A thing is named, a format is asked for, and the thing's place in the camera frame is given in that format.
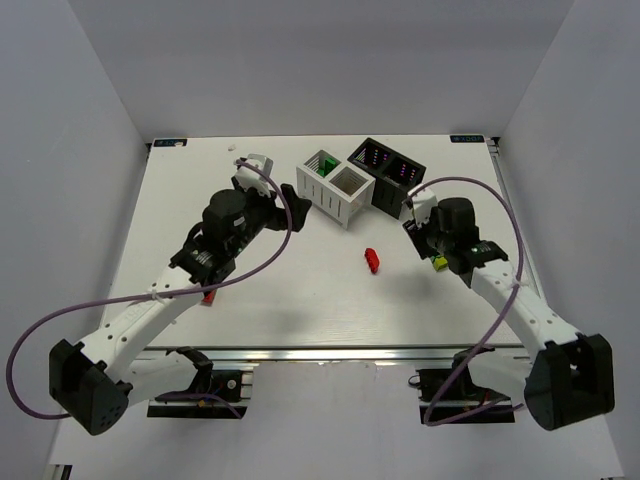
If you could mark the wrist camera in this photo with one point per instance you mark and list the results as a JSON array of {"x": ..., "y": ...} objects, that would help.
[
  {"x": 421, "y": 203},
  {"x": 252, "y": 173}
]

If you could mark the green long lego piece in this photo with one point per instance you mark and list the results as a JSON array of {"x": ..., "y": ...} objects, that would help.
[{"x": 326, "y": 166}]

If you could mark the aluminium table rail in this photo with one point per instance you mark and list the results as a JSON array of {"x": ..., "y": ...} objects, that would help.
[{"x": 328, "y": 353}]

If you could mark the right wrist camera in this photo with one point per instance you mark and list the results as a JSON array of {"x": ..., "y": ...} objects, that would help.
[{"x": 421, "y": 203}]

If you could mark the black slotted container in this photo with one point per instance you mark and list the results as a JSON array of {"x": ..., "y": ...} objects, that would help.
[{"x": 394, "y": 173}]

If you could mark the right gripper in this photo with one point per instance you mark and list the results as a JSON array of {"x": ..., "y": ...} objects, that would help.
[{"x": 417, "y": 237}]

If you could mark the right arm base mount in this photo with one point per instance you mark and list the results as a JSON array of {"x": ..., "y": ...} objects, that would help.
[{"x": 463, "y": 402}]

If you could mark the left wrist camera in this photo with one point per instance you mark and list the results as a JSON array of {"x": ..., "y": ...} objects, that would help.
[{"x": 252, "y": 173}]

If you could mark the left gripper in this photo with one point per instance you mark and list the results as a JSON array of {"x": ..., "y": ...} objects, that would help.
[{"x": 282, "y": 213}]

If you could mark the white slotted container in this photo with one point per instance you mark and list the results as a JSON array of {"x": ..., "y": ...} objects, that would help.
[{"x": 341, "y": 194}]

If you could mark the yellow green lego brick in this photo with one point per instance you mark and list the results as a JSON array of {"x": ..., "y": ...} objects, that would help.
[{"x": 439, "y": 263}]

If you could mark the red curved lego brick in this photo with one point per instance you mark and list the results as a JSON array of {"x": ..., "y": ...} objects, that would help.
[{"x": 372, "y": 260}]

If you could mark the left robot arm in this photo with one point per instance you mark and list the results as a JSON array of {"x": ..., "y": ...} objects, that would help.
[{"x": 98, "y": 377}]

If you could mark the red green lego front left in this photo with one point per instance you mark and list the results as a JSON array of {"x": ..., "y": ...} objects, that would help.
[{"x": 208, "y": 299}]

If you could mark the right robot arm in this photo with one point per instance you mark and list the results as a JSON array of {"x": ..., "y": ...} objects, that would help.
[{"x": 568, "y": 377}]

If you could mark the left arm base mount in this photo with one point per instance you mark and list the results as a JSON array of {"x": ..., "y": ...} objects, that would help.
[{"x": 215, "y": 392}]

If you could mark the left blue table label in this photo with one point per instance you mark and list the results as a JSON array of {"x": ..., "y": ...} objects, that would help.
[{"x": 170, "y": 142}]

